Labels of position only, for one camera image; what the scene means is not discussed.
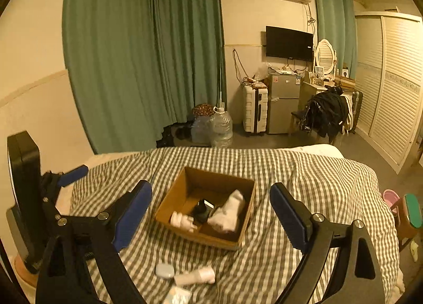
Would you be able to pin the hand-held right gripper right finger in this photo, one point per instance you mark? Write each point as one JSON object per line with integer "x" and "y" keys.
{"x": 288, "y": 218}

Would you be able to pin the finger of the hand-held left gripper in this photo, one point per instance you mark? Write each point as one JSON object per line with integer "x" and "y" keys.
{"x": 73, "y": 174}

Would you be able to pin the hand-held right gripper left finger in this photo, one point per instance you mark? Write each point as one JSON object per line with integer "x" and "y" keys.
{"x": 132, "y": 214}

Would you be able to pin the brown cardboard box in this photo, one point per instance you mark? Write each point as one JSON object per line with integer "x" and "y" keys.
{"x": 185, "y": 191}

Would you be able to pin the small white bottle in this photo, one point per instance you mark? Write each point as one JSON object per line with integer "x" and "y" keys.
{"x": 181, "y": 221}

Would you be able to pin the green checked blanket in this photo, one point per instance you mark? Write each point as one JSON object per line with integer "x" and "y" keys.
{"x": 281, "y": 165}

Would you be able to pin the white socks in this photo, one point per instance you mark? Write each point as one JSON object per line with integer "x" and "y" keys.
{"x": 229, "y": 211}

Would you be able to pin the light blue small case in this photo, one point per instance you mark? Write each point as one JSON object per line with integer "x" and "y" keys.
{"x": 164, "y": 271}

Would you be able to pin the small black item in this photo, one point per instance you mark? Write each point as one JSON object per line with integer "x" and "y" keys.
{"x": 201, "y": 212}

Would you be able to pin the white bed sheet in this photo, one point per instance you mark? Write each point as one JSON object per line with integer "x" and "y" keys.
{"x": 319, "y": 150}

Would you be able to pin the white rolled tube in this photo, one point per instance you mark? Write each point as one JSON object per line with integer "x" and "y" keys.
{"x": 195, "y": 276}

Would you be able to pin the white plastic packet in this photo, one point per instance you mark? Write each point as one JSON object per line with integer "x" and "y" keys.
{"x": 176, "y": 295}

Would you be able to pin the wooden chair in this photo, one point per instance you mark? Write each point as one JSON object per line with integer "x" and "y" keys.
{"x": 297, "y": 117}

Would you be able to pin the pink plastic basin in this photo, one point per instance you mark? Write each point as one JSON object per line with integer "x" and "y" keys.
{"x": 390, "y": 198}

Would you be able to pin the bluish large water bottle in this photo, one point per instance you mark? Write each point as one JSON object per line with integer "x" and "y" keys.
{"x": 200, "y": 130}

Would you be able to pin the clear large water bottle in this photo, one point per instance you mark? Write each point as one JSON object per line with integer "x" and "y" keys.
{"x": 220, "y": 128}

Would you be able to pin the black clothes pile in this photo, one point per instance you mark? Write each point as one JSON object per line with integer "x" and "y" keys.
{"x": 325, "y": 112}

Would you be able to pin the grey small fridge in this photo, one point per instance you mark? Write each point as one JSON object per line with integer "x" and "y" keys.
{"x": 282, "y": 105}

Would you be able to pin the white suitcase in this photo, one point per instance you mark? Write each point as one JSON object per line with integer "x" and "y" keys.
{"x": 254, "y": 109}

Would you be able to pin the wide green curtain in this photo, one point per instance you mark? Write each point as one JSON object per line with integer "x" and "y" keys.
{"x": 105, "y": 59}

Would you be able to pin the green seat wooden stool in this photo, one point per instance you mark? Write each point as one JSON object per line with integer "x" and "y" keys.
{"x": 413, "y": 211}

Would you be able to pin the floral cloth bag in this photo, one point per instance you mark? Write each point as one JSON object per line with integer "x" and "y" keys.
{"x": 202, "y": 109}

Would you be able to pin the dark suitcase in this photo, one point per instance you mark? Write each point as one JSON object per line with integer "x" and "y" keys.
{"x": 356, "y": 109}

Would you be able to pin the white dressing table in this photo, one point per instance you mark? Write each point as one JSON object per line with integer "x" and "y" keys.
{"x": 312, "y": 87}

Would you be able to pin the white oval mirror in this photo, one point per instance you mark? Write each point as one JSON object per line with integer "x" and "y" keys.
{"x": 325, "y": 56}

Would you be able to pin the white louvred wardrobe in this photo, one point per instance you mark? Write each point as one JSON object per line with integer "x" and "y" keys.
{"x": 390, "y": 85}

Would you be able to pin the narrow green curtain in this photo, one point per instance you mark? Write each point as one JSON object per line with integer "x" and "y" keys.
{"x": 188, "y": 42}

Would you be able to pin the light green window curtain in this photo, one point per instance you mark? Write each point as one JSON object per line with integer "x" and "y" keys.
{"x": 333, "y": 26}

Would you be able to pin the black wall television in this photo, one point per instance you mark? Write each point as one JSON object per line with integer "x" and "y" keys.
{"x": 289, "y": 42}

